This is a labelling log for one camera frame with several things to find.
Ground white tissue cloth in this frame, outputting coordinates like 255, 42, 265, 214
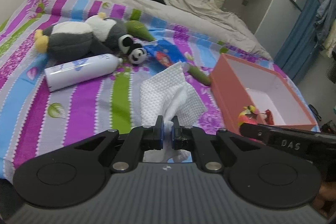
139, 62, 207, 162

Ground pink yellow tassel toy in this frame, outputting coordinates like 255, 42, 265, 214
238, 105, 260, 128

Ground small panda plush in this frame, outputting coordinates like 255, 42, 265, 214
118, 34, 147, 65

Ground blue cartoon snack bag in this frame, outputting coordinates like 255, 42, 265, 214
143, 39, 186, 67

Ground person's right hand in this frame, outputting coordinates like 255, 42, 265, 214
312, 182, 336, 218

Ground pink cardboard box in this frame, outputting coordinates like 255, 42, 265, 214
210, 53, 317, 134

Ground blue curtain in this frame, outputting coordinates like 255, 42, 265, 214
274, 0, 323, 84

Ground white spray bottle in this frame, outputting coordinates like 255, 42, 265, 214
45, 53, 123, 92

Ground colourful striped bed sheet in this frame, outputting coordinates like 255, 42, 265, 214
1, 0, 318, 180

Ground green plush stick toy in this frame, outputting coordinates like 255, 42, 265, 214
125, 20, 211, 86

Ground grey duvet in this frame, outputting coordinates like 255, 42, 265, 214
96, 0, 273, 61

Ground hanging clothes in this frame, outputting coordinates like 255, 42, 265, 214
314, 0, 335, 58

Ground grey white penguin plush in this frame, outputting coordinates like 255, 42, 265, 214
34, 12, 133, 63

